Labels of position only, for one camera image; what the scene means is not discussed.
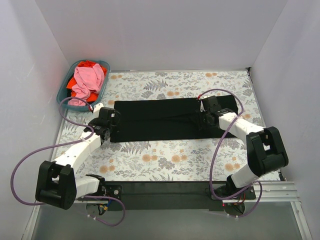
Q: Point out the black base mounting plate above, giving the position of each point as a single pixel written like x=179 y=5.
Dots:
x=162 y=195

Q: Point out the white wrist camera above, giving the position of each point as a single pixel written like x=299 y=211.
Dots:
x=201 y=108
x=95 y=108

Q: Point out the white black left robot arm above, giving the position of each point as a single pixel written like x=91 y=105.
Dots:
x=56 y=182

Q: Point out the orange t shirt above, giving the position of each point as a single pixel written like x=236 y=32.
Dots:
x=72 y=85

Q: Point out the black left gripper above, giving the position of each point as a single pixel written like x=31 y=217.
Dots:
x=113 y=117

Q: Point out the black t shirt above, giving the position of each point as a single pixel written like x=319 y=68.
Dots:
x=160 y=120

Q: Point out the pink t shirt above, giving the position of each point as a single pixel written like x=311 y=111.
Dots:
x=86 y=82

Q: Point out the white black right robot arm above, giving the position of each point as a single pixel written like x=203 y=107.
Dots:
x=265 y=150

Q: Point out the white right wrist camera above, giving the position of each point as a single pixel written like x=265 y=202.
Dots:
x=201 y=108

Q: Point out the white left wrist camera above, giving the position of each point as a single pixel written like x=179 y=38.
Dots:
x=95 y=108

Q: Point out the floral patterned table mat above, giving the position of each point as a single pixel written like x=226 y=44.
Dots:
x=173 y=160

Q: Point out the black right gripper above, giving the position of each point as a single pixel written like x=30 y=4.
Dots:
x=202 y=120

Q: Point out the teal plastic laundry basket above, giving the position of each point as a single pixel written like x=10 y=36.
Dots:
x=85 y=80

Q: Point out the aluminium frame rail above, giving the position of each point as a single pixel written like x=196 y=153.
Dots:
x=271 y=211

